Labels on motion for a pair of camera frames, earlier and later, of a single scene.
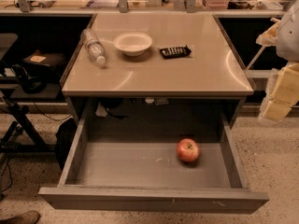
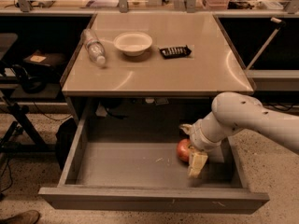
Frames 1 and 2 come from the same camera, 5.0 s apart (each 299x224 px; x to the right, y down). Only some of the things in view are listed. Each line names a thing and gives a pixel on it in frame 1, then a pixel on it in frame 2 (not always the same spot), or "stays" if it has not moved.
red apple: (188, 149) stays
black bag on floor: (64, 138) stays
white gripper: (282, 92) to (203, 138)
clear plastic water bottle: (95, 49) stays
